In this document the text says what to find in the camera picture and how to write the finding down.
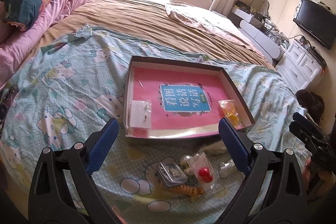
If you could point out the pink quilt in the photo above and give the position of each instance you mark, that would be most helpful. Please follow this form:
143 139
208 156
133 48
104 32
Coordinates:
16 45

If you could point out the pearl hair clip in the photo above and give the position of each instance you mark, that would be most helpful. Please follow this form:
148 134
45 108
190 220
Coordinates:
187 161

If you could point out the small white earring bag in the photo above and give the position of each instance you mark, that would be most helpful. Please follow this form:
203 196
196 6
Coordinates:
140 114

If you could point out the yellow orange earring bag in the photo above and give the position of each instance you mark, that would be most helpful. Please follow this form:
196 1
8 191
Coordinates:
229 110

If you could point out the dark shallow cardboard box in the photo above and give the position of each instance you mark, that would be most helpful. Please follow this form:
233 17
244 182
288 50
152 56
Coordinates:
184 96

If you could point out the black flat television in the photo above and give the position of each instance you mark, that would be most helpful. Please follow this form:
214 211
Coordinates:
317 21

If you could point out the white drawer cabinet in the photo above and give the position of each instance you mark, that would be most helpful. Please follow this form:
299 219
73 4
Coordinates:
299 68

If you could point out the light blue cartoon blanket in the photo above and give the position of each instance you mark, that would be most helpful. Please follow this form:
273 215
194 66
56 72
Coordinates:
73 86

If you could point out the tan bed sheet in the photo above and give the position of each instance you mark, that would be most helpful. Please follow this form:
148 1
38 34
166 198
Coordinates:
147 19

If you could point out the pink floral cloth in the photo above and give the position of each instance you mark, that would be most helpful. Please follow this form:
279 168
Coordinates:
208 22

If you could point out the white grey low cabinet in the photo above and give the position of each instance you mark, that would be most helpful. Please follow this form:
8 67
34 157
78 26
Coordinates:
251 28

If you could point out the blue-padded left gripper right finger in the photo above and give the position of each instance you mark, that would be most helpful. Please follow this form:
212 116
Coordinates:
285 200

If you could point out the small clear plastic bag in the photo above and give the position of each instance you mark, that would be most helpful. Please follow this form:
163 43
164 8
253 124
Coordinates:
227 168

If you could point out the red ball earrings bag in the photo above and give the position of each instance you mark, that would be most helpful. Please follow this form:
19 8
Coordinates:
203 170

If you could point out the clear box with blue base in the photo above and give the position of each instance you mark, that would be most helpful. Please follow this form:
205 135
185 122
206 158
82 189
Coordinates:
171 174

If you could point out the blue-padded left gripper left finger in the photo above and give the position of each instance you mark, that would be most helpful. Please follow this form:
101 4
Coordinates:
50 200

